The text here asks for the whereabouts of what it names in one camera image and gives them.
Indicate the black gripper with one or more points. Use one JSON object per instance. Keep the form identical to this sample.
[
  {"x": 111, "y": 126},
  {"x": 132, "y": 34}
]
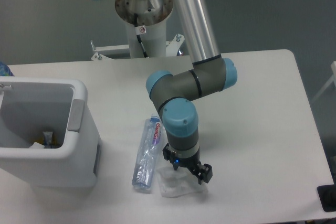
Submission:
[{"x": 203, "y": 172}]

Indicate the clear plastic bag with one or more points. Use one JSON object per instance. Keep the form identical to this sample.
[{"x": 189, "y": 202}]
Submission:
[{"x": 177, "y": 183}]

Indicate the crushed clear plastic water bottle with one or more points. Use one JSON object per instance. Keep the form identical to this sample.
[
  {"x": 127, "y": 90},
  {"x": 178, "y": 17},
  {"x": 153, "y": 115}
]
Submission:
[{"x": 148, "y": 151}]

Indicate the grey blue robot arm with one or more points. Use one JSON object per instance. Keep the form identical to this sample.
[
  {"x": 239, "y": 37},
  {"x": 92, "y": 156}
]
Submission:
[{"x": 173, "y": 95}]

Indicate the white plastic trash can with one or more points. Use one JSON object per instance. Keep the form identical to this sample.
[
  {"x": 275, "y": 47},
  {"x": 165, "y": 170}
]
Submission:
[{"x": 30, "y": 106}]

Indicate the small tube in trash can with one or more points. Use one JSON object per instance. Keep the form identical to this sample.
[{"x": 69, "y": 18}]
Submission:
[{"x": 48, "y": 139}]

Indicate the white paper in trash can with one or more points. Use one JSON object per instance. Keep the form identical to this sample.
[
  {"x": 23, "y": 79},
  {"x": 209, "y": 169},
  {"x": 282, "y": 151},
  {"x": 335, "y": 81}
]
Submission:
[{"x": 37, "y": 145}]

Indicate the black device at table edge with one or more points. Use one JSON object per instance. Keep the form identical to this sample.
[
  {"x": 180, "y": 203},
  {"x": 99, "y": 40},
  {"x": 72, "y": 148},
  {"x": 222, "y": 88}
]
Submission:
[{"x": 327, "y": 197}]

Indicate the blue patterned object at left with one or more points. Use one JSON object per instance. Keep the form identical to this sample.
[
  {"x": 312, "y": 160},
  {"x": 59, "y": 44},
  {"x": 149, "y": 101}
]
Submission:
[{"x": 5, "y": 70}]

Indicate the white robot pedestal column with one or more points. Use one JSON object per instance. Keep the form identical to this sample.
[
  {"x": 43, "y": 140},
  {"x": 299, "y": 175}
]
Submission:
[{"x": 145, "y": 23}]

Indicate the white frame at right edge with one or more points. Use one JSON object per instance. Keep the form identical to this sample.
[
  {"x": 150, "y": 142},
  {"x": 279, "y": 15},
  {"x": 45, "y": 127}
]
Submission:
[{"x": 328, "y": 83}]

